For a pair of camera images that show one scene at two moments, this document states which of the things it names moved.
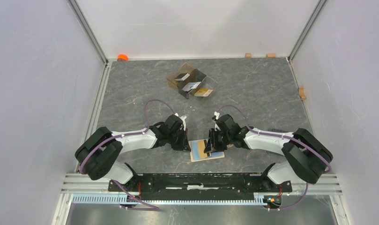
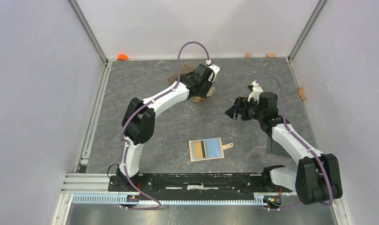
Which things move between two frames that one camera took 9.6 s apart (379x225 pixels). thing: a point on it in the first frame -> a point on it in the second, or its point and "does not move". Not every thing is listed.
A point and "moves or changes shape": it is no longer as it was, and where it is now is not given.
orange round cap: [122, 57] does not move
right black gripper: [212, 140] -> [242, 103]
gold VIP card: [202, 146] moves or changes shape
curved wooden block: [301, 93] does not move
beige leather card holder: [197, 152] does not move
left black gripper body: [176, 139] -> [204, 86]
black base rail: [200, 186] does not move
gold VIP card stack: [204, 92] moves or changes shape
